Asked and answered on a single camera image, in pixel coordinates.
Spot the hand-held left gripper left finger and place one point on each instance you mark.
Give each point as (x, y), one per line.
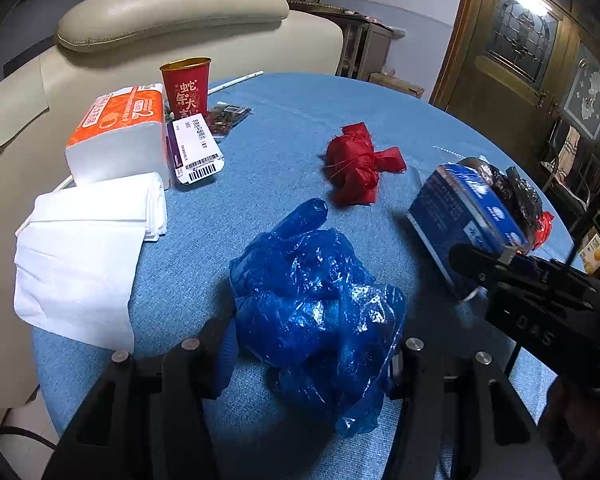
(207, 345)

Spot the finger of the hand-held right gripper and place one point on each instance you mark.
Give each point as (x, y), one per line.
(480, 262)

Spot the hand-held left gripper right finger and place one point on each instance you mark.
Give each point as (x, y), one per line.
(410, 360)

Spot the blue cardboard box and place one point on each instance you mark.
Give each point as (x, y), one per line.
(455, 210)

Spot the shiny red plastic bag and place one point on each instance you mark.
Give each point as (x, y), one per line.
(545, 225)

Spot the black plastic bag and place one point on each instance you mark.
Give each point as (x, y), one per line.
(515, 192)

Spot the blue plastic bag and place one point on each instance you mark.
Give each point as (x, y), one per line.
(305, 300)

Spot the knotted red plastic bag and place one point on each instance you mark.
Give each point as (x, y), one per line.
(357, 170)

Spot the orange printed carton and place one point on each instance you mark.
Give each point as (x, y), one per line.
(592, 255)

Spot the black chair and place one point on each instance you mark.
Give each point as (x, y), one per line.
(555, 160)

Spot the white paper napkin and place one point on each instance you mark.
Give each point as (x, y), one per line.
(70, 285)

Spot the folded white tissue stack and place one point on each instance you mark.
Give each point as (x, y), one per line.
(105, 205)

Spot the wooden glass door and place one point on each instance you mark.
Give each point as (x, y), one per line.
(480, 75)

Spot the purple white label card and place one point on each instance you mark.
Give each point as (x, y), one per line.
(195, 150)

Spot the brown cardboard box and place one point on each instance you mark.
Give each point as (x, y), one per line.
(395, 84)

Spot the orange tissue pack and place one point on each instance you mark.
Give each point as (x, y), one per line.
(115, 150)

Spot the dark snack packet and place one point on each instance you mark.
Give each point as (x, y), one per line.
(227, 117)

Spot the slatted wooden cabinet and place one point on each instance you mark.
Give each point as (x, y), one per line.
(365, 50)

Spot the red paper cup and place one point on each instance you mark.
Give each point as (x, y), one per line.
(185, 90)

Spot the white thin stick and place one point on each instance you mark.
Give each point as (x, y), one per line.
(235, 82)

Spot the beige leather sofa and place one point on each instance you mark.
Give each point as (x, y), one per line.
(180, 10)

